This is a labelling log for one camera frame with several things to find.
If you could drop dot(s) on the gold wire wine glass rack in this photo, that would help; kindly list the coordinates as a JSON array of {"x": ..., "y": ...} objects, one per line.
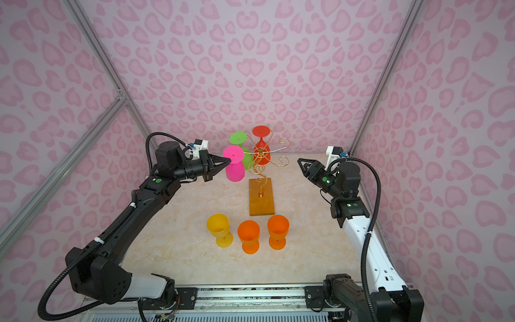
[{"x": 261, "y": 197}]

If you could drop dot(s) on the red wine glass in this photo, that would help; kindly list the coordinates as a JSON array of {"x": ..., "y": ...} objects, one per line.
[{"x": 261, "y": 151}]

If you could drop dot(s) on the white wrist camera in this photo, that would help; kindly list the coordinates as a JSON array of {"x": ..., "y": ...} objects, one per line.
[
  {"x": 334, "y": 153},
  {"x": 197, "y": 146}
]

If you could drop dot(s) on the yellow wine glass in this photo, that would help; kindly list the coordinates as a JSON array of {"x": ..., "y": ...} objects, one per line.
[{"x": 219, "y": 227}]

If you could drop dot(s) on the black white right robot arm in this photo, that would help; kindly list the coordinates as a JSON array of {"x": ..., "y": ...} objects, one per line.
[{"x": 382, "y": 294}]

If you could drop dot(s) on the aluminium frame left post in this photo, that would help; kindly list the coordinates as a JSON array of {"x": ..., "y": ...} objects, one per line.
[{"x": 84, "y": 24}]

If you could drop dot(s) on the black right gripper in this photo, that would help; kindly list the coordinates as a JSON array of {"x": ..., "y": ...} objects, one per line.
[{"x": 315, "y": 166}]

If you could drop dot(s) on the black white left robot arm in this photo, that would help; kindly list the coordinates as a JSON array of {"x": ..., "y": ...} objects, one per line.
[{"x": 98, "y": 273}]

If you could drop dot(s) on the orange wine glass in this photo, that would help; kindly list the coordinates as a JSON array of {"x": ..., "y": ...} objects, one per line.
[
  {"x": 249, "y": 234},
  {"x": 278, "y": 227}
]

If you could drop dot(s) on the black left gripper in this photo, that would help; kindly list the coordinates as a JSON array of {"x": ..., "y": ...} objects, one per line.
[{"x": 210, "y": 170}]

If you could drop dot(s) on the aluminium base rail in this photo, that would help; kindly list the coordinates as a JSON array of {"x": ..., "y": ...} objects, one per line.
[{"x": 231, "y": 302}]

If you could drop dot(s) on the pink wine glass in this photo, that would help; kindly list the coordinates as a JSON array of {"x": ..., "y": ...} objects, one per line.
[{"x": 235, "y": 171}]

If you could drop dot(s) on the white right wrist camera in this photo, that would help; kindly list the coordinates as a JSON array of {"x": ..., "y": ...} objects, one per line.
[{"x": 334, "y": 153}]

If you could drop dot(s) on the aluminium frame left strut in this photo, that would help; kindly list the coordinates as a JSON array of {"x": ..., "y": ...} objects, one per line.
[{"x": 26, "y": 214}]

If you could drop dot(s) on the aluminium frame post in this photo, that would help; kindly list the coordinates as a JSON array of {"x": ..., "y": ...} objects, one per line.
[
  {"x": 414, "y": 13},
  {"x": 84, "y": 24}
]

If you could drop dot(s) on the aluminium frame right post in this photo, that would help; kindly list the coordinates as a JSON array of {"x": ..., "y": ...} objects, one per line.
[{"x": 414, "y": 13}]

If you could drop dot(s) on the orange back wine glass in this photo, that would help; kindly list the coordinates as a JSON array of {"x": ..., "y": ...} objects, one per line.
[{"x": 249, "y": 234}]

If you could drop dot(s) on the green wine glass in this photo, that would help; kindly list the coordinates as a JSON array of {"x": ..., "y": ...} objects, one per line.
[{"x": 238, "y": 139}]

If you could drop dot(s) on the orange front wine glass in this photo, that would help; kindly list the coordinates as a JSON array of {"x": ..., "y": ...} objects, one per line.
[{"x": 278, "y": 227}]

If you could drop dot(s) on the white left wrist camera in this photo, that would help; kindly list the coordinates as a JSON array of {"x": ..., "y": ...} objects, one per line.
[{"x": 197, "y": 146}]

